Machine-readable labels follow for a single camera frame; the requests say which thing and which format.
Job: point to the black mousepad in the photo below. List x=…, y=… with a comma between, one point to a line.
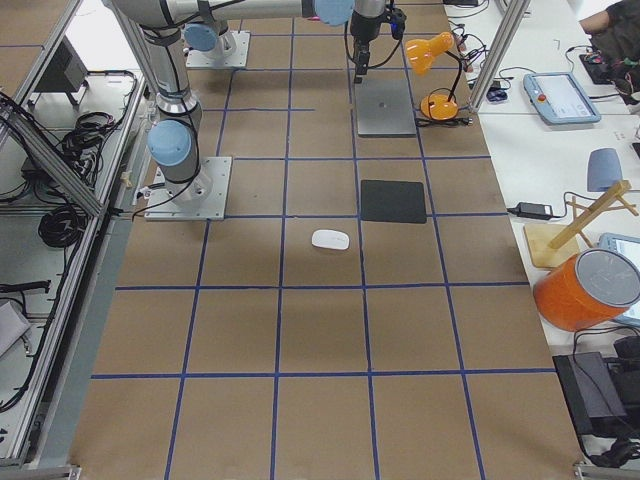
x=393, y=201

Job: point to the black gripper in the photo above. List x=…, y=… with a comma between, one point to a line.
x=363, y=29

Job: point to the grey closed notebook laptop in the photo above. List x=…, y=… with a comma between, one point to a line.
x=384, y=109

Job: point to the wooden stand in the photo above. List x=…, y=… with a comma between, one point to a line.
x=551, y=245

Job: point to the blue teach pendant tablet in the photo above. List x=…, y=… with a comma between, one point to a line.
x=559, y=99

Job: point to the white computer mouse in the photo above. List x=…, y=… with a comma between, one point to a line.
x=330, y=239

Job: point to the black power adapter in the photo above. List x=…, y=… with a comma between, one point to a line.
x=533, y=210

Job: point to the black box device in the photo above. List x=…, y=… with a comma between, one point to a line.
x=593, y=402

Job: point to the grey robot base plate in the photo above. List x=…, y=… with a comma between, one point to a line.
x=204, y=199

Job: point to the orange cylindrical container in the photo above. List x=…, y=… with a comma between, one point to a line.
x=572, y=296

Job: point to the grey blue cap object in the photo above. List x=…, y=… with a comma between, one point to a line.
x=603, y=169

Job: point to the orange desk lamp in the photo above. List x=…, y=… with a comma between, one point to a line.
x=421, y=55

